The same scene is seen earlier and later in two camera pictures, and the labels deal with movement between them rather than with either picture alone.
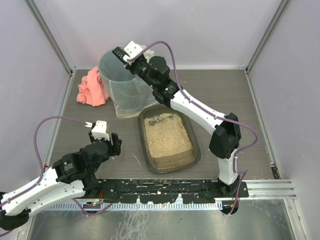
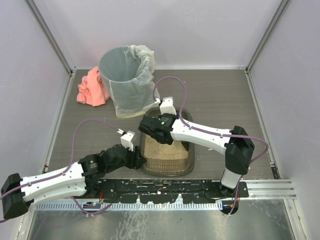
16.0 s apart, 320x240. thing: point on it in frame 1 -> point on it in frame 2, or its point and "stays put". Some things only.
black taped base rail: (169, 191) stays put
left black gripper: (110, 146) -> (137, 159)
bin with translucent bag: (129, 94) stays put
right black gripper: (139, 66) -> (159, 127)
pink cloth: (91, 90) stays put
